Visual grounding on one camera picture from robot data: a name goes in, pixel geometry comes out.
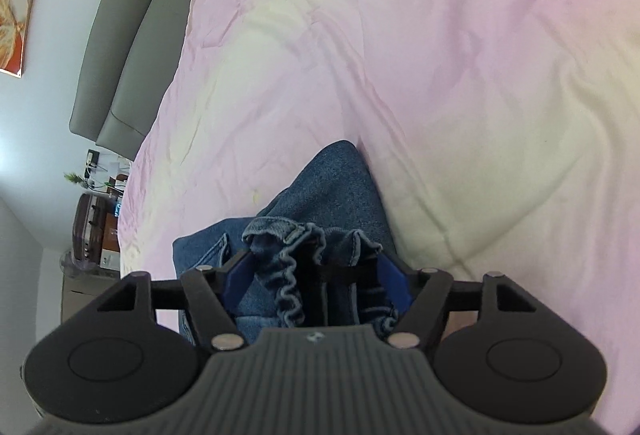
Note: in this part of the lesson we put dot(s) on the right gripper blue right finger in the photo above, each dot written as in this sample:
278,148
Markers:
403,284

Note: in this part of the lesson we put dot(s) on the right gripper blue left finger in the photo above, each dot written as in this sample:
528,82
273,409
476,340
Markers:
229,282

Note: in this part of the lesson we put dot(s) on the blue denim jeans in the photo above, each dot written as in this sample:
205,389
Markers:
316,246

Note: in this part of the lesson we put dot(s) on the cluttered wooden bedside table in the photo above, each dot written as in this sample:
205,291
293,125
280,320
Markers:
106,175

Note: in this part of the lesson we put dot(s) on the beige drawer cabinet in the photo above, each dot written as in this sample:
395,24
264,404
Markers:
82,283

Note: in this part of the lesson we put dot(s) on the small green potted plant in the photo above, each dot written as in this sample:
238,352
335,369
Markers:
78,180

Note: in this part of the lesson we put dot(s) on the pink floral bed sheet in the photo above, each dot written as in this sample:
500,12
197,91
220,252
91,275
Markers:
503,135

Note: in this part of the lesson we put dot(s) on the grey upholstered headboard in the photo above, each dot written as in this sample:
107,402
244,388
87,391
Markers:
131,57

